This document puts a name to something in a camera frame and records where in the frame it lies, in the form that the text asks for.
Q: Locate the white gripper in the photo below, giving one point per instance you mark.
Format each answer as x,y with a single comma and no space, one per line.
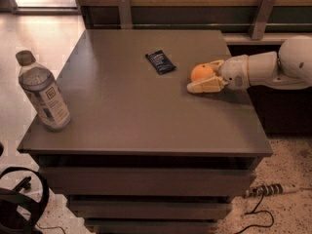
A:
236,71

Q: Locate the orange fruit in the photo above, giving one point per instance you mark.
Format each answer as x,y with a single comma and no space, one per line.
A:
201,71

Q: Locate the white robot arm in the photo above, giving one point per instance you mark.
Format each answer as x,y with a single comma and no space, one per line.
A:
289,69

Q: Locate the clear plastic water bottle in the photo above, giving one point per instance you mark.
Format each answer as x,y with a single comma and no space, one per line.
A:
41,88

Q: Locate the dark blue snack packet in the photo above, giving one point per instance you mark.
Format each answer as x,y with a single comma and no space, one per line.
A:
160,62

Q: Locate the wooden shelf with brackets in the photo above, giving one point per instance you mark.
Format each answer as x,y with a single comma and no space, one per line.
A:
241,21

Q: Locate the grey drawer cabinet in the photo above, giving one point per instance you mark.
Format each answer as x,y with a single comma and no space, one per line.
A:
141,155

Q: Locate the white power strip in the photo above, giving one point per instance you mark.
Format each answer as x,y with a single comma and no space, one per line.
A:
271,189

